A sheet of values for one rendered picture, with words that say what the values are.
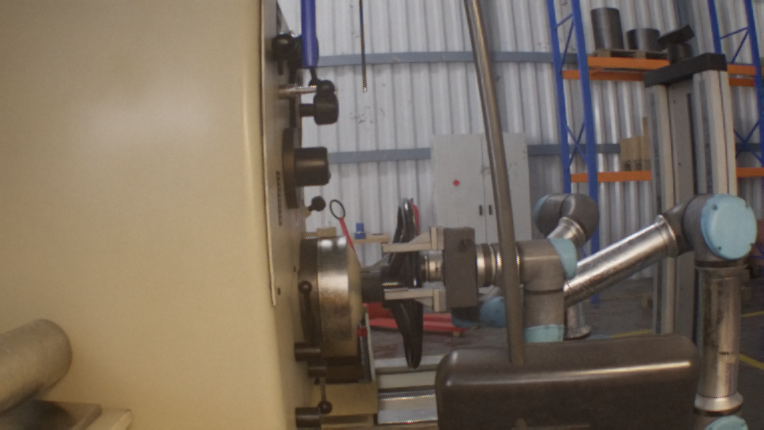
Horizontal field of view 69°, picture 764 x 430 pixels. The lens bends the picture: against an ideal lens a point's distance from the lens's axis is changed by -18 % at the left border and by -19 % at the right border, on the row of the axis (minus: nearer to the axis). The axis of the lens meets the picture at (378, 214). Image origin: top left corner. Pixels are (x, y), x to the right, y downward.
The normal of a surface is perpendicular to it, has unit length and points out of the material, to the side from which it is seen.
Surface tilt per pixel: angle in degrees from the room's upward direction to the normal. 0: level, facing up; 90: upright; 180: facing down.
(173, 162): 90
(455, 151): 90
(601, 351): 20
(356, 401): 90
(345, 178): 90
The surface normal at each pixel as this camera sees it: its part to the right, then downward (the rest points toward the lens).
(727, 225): -0.09, -0.09
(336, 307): 0.04, 0.19
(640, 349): -0.12, -0.92
